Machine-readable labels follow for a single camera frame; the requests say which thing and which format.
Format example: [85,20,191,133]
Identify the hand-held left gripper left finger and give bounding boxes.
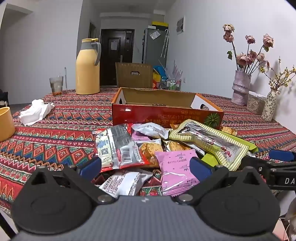
[24,156,117,205]

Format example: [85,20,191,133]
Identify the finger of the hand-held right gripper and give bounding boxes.
[269,150,296,163]
[240,156,296,174]

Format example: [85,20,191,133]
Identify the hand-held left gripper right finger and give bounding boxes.
[172,156,269,206]

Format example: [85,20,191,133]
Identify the lime green snack packet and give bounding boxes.
[201,153,223,168]

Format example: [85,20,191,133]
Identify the pink snack packet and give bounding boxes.
[155,149,201,197]

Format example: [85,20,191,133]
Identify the red white snack packet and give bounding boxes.
[92,124,148,172]

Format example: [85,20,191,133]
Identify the green striped snack packet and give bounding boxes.
[168,119,258,171]

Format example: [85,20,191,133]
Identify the gold snack packet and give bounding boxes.
[162,139,192,153]

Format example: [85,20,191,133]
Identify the orange snack packet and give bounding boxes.
[220,126,238,137]

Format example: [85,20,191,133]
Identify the white cookie snack packet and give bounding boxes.
[136,138,165,168]

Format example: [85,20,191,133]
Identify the silver snack packet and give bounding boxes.
[131,123,170,142]

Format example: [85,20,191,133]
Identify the orange cardboard box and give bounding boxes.
[112,87,225,131]

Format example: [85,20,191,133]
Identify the small floral vase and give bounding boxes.
[262,89,278,121]

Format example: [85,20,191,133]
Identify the woven tissue box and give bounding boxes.
[246,91,267,115]

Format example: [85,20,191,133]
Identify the pink ceramic vase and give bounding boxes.
[231,70,252,106]

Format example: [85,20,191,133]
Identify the white crumpled cloth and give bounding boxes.
[18,99,55,127]

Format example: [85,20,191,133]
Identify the yellow flower twigs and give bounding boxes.
[259,57,296,91]

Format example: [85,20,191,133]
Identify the glass cup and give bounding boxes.
[49,76,64,96]

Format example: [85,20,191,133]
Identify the yellow thermos jug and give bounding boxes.
[76,38,102,95]

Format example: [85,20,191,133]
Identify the yellow cup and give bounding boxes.
[0,107,16,142]

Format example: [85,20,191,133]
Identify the wooden chair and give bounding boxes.
[115,62,153,89]

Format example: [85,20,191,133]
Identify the translucent purple decoration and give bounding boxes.
[166,60,183,80]

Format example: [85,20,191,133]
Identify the dark door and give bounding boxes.
[100,29,135,87]

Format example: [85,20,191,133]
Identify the blue plastic item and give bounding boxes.
[154,66,167,78]

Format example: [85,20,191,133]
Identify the dried pink roses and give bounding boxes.
[223,23,274,75]

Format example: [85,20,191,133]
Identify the black chair with clothes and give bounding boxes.
[0,90,9,107]

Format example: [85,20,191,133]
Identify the grey refrigerator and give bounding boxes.
[142,28,170,70]

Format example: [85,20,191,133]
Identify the white folded umbrella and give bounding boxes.
[160,30,170,58]

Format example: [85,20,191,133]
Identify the wire rack with bottles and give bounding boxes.
[159,77,182,91]

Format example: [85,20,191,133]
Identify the white wall panel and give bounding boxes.
[176,16,186,35]

